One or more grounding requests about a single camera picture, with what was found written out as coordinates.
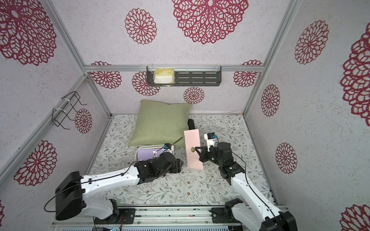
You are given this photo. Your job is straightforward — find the lilac envelope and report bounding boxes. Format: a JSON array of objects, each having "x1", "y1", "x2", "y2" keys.
[{"x1": 136, "y1": 146, "x2": 173, "y2": 162}]

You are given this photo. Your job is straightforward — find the pink envelope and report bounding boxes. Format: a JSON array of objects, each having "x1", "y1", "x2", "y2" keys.
[{"x1": 184, "y1": 129, "x2": 203, "y2": 170}]

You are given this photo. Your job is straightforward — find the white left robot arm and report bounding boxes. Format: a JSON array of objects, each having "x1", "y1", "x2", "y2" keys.
[{"x1": 55, "y1": 152, "x2": 184, "y2": 224}]

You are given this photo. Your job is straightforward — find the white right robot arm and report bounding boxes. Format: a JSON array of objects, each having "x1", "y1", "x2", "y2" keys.
[{"x1": 194, "y1": 142, "x2": 298, "y2": 231}]

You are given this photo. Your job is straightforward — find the white plastic storage box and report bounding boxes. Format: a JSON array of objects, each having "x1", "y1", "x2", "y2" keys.
[{"x1": 135, "y1": 144, "x2": 175, "y2": 162}]

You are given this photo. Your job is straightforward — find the small black cylinder object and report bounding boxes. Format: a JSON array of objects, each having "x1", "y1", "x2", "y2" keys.
[{"x1": 188, "y1": 119, "x2": 195, "y2": 130}]

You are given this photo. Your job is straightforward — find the green square pillow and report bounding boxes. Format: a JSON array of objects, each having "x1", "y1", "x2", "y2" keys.
[{"x1": 128, "y1": 100, "x2": 192, "y2": 147}]

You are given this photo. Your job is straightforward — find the yellow white sponge block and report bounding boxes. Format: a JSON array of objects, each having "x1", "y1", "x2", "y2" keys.
[{"x1": 154, "y1": 68, "x2": 175, "y2": 84}]

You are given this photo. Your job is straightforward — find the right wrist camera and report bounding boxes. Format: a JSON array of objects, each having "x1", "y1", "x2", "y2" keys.
[{"x1": 204, "y1": 132, "x2": 217, "y2": 152}]

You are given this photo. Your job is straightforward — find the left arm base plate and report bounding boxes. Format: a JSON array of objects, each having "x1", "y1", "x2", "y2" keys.
[{"x1": 93, "y1": 208, "x2": 136, "y2": 225}]

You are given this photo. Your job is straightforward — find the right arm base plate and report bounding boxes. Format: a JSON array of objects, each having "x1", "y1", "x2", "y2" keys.
[{"x1": 210, "y1": 207, "x2": 230, "y2": 224}]

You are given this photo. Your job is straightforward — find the aluminium front rail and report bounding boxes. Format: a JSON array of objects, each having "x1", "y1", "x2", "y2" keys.
[{"x1": 51, "y1": 205, "x2": 295, "y2": 227}]

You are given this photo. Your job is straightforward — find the black wall shelf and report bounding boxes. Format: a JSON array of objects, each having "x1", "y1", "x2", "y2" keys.
[{"x1": 146, "y1": 65, "x2": 222, "y2": 87}]

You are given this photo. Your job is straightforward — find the black wire wall rack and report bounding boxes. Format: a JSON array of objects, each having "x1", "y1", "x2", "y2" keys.
[{"x1": 51, "y1": 91, "x2": 87, "y2": 130}]

